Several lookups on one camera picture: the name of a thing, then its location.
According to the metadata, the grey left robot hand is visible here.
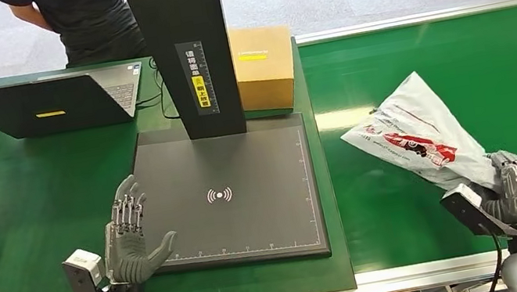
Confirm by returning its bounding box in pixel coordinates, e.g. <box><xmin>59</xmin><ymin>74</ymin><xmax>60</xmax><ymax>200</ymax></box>
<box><xmin>91</xmin><ymin>168</ymin><xmax>185</xmax><ymax>290</ymax></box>

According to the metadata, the white red-print courier bag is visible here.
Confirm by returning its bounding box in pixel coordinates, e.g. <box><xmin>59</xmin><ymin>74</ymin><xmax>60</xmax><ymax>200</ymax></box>
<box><xmin>332</xmin><ymin>59</ymin><xmax>504</xmax><ymax>215</ymax></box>

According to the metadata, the black inbound scanner machine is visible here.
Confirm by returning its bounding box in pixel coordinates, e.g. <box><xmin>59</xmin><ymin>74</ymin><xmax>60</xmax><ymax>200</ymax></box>
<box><xmin>102</xmin><ymin>0</ymin><xmax>333</xmax><ymax>286</ymax></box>

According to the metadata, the green conveyor belt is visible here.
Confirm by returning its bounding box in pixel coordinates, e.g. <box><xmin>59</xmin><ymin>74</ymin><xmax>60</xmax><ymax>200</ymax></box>
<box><xmin>269</xmin><ymin>0</ymin><xmax>517</xmax><ymax>292</ymax></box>

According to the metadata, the brown cardboard box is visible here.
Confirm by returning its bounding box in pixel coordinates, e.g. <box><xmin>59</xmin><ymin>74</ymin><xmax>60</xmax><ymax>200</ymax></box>
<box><xmin>227</xmin><ymin>20</ymin><xmax>304</xmax><ymax>117</ymax></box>

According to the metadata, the dark open laptop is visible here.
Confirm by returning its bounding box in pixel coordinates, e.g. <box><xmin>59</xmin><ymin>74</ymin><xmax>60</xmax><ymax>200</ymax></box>
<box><xmin>0</xmin><ymin>60</ymin><xmax>152</xmax><ymax>145</ymax></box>

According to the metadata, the black yellow ruler label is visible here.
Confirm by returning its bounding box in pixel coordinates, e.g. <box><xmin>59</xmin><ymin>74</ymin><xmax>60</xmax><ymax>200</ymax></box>
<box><xmin>174</xmin><ymin>38</ymin><xmax>221</xmax><ymax>120</ymax></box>

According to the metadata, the person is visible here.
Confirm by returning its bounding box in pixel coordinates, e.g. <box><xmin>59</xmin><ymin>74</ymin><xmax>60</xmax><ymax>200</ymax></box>
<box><xmin>0</xmin><ymin>0</ymin><xmax>150</xmax><ymax>79</ymax></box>

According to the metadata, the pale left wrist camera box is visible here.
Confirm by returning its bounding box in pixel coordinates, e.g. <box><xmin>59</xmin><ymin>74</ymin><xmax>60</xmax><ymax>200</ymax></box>
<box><xmin>59</xmin><ymin>246</ymin><xmax>109</xmax><ymax>292</ymax></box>

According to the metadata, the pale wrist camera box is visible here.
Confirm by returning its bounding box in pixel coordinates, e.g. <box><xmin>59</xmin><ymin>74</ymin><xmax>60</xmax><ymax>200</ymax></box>
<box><xmin>59</xmin><ymin>246</ymin><xmax>109</xmax><ymax>292</ymax></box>
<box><xmin>437</xmin><ymin>177</ymin><xmax>508</xmax><ymax>245</ymax></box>

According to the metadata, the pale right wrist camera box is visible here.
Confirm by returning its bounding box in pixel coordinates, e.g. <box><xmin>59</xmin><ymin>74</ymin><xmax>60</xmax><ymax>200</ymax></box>
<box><xmin>437</xmin><ymin>177</ymin><xmax>508</xmax><ymax>245</ymax></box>

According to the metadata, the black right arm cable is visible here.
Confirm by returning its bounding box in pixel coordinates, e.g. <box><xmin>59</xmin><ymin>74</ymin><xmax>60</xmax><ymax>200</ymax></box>
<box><xmin>477</xmin><ymin>225</ymin><xmax>511</xmax><ymax>292</ymax></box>

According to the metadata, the thin black machine cable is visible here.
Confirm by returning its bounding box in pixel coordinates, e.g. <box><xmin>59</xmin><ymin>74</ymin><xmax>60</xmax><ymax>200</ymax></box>
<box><xmin>128</xmin><ymin>54</ymin><xmax>181</xmax><ymax>126</ymax></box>

